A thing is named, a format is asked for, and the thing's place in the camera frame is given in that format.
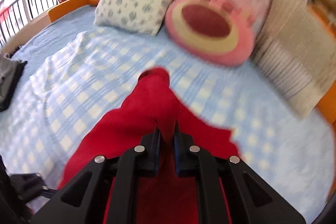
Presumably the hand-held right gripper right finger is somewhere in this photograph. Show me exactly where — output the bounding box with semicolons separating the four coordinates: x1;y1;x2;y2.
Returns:
174;121;307;224

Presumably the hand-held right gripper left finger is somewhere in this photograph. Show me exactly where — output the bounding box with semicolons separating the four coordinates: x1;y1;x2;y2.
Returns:
31;126;161;224

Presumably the red polo shirt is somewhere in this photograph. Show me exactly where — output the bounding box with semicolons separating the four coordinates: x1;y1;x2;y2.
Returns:
57;67;242;224

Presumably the dark cloth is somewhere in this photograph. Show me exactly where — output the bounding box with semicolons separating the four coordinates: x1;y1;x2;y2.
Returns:
0;59;28;112

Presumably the blue checked sheet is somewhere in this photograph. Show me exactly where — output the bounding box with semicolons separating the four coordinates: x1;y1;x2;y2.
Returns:
0;30;335;224

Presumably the grey sweatshirt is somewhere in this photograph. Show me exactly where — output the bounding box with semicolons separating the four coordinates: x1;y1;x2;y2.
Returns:
0;53;19;90

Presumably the pink bear plush cushion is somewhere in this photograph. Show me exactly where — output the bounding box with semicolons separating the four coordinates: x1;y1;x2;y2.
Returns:
165;0;257;67

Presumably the cream striped knit cushion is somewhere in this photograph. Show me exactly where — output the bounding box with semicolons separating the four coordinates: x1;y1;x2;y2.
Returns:
251;27;330;120

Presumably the light blue quilted bedspread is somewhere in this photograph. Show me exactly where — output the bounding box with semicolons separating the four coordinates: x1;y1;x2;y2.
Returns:
0;5;114;77

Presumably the beige dotted pillow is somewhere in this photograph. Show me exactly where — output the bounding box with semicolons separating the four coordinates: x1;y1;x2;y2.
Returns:
270;0;336;83

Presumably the black balcony railing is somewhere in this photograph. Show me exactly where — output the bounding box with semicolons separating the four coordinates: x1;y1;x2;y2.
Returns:
0;0;58;46

